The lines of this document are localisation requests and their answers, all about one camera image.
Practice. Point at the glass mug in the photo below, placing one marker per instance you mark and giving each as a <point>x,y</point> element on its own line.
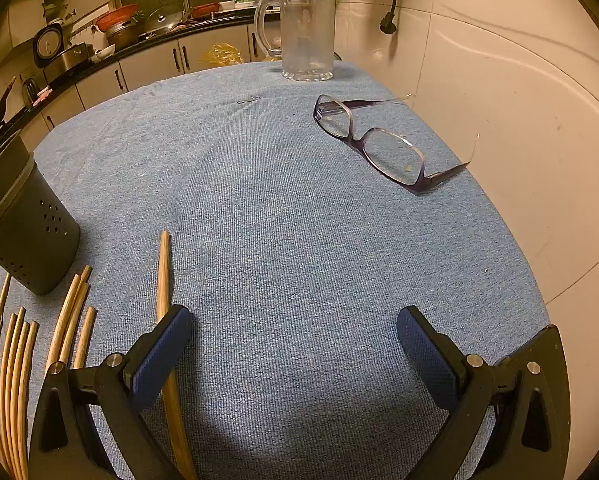
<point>307,35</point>

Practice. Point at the metal pot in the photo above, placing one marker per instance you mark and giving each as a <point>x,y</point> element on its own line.
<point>122,35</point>

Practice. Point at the pink cloth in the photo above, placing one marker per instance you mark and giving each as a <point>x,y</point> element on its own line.
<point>42,96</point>

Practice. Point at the glass pot lid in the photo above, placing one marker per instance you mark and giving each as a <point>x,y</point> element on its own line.
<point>162,20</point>

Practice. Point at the rice cooker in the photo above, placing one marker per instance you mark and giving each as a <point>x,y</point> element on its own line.
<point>46,45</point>

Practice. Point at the bundle of pale chopsticks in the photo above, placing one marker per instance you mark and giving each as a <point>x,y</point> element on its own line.
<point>13,390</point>

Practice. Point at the purple eyeglasses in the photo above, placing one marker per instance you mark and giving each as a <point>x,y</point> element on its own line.
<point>355,140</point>

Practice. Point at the brown wooden chopstick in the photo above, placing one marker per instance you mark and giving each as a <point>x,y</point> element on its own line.
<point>164,280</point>

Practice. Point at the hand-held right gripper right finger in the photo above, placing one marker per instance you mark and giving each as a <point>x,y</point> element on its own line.
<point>424,355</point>

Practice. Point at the black kitchen countertop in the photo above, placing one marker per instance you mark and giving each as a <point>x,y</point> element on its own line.
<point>104,58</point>

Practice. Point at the blue table cloth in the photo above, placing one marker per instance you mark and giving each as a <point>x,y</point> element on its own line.
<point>279,210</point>

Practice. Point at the black kettle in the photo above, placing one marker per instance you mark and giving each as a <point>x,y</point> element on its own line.
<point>29,89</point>

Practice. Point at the grey kitchen cabinets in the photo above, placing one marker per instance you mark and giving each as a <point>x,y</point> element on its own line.
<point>149,60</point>

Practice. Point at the black utensil holder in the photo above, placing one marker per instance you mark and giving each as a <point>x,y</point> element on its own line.
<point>24,210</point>

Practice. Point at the red bowl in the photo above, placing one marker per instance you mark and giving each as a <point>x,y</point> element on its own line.
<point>204,9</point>

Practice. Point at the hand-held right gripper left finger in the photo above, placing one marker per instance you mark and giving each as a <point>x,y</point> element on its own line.
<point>162,355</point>

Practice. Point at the white bowl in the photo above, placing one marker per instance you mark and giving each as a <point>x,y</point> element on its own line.
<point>104,51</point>

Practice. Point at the red basin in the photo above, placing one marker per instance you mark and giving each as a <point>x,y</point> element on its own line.
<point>116,16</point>

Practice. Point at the yellow plastic bag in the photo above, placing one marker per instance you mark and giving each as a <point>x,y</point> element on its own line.
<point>222,55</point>

